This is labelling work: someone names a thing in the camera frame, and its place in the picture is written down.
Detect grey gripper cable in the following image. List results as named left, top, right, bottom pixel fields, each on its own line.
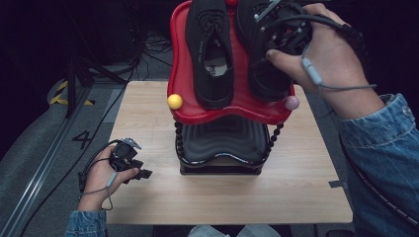
left=78, top=171, right=119, bottom=211
left=300, top=42, right=378, bottom=92

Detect pink ball knob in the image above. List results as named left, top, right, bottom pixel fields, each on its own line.
left=284, top=95, right=300, bottom=112

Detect yellow ball knob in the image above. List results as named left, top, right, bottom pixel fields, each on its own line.
left=167, top=93, right=184, bottom=111

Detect bundle of floor cables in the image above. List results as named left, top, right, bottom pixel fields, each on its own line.
left=130, top=31, right=175, bottom=82

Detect black thick-soled shoe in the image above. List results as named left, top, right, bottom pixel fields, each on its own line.
left=235, top=0, right=294, bottom=103

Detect person's legs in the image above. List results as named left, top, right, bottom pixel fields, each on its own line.
left=185, top=224, right=282, bottom=237

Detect black tripod stand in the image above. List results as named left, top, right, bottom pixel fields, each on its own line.
left=63, top=55, right=128, bottom=119

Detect person's right hand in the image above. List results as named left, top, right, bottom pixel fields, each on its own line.
left=265, top=3, right=386, bottom=120

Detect grey left gripper cable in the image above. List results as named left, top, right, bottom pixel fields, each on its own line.
left=78, top=171, right=119, bottom=211

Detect black knit lace-up shoe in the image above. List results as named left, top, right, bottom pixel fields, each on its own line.
left=185, top=0, right=235, bottom=111

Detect red and black shoe rack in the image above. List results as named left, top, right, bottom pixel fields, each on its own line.
left=166, top=0, right=301, bottom=176

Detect yellow and black floor tape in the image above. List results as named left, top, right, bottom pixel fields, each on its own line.
left=48, top=80, right=96, bottom=107

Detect person's left hand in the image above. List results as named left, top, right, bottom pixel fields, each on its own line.
left=76, top=145, right=140, bottom=212

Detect grey right gripper cable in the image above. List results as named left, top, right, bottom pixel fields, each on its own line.
left=300, top=42, right=378, bottom=92

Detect metal floor rail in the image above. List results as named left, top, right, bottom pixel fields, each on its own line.
left=0, top=88, right=94, bottom=237

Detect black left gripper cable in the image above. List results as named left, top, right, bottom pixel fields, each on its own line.
left=19, top=139, right=124, bottom=237

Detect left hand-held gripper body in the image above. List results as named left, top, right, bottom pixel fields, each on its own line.
left=109, top=137, right=144, bottom=172

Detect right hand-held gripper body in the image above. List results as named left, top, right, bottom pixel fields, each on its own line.
left=252, top=0, right=314, bottom=56

